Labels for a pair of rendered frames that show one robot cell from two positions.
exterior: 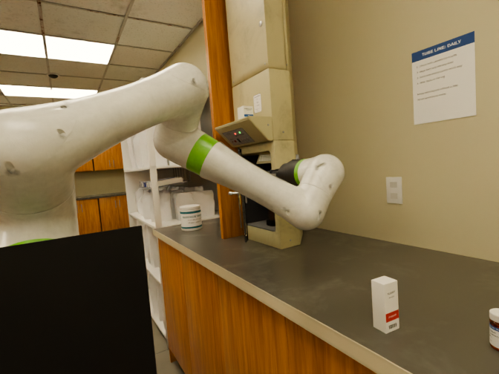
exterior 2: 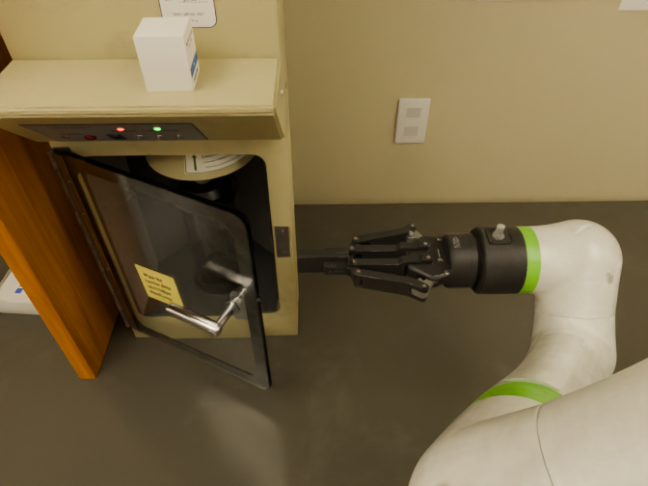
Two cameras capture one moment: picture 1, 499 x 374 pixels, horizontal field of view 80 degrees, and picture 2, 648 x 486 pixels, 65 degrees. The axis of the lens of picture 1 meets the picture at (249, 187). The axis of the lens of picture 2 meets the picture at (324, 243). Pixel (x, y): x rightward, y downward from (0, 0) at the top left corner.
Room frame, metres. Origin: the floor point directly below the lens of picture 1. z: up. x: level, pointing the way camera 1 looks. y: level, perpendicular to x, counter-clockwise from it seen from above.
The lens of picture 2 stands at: (0.93, 0.37, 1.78)
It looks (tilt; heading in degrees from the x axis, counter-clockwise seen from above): 45 degrees down; 300
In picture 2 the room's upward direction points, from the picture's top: straight up
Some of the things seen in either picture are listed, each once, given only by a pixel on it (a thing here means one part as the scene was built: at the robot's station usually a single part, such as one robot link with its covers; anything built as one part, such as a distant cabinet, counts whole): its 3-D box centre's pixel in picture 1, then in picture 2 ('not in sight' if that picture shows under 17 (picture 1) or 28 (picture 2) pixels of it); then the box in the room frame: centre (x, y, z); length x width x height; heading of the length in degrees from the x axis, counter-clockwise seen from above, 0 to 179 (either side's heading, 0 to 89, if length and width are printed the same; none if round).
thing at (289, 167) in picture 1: (298, 172); (492, 257); (0.97, -0.16, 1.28); 0.09 x 0.06 x 0.12; 121
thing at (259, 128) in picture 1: (241, 133); (145, 121); (1.38, 0.02, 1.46); 0.32 x 0.11 x 0.10; 32
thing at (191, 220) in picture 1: (191, 217); not in sight; (1.88, 0.38, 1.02); 0.13 x 0.13 x 0.15
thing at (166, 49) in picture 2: (245, 113); (168, 54); (1.34, -0.01, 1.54); 0.05 x 0.05 x 0.06; 33
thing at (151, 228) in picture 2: (240, 192); (175, 283); (1.38, 0.04, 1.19); 0.30 x 0.01 x 0.40; 4
